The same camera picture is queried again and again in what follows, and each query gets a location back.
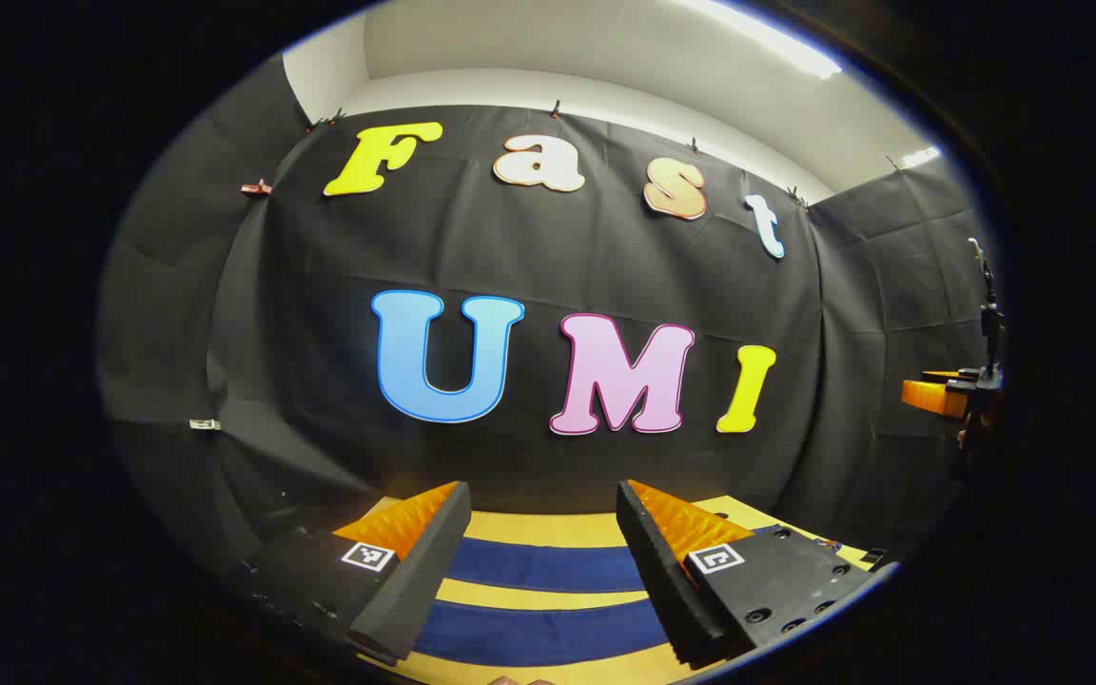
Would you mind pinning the small red clip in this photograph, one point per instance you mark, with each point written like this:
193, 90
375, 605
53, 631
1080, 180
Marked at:
257, 187

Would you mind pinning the small white tag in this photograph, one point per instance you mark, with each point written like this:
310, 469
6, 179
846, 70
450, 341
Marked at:
204, 424

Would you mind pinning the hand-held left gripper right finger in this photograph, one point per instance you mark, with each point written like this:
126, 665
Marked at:
657, 580

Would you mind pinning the blue denim jeans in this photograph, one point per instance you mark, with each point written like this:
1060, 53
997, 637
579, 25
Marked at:
548, 633

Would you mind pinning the small ceiling light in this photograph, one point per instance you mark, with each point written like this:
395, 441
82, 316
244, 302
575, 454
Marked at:
921, 156

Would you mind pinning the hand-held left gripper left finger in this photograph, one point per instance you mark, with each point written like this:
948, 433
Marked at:
420, 590

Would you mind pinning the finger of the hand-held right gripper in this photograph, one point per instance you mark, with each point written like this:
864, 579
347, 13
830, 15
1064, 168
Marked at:
929, 398

